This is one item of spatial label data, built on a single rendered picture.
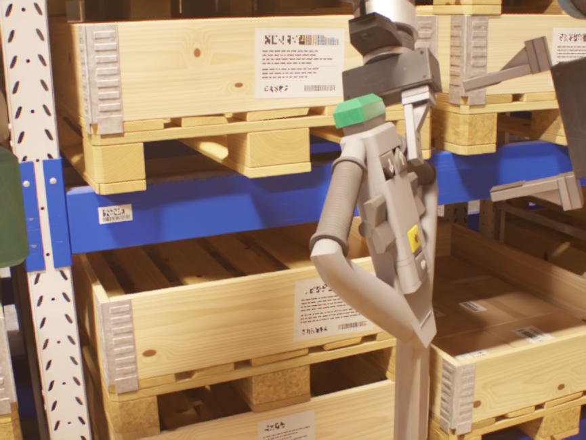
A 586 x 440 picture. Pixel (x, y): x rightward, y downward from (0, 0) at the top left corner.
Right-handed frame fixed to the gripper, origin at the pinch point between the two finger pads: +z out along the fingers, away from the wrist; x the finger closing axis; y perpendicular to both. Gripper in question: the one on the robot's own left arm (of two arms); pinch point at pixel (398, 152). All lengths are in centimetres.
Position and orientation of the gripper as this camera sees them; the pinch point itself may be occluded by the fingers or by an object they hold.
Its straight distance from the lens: 104.6
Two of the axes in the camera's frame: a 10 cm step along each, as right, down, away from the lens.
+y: 4.8, 2.4, 8.4
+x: -8.7, 1.8, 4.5
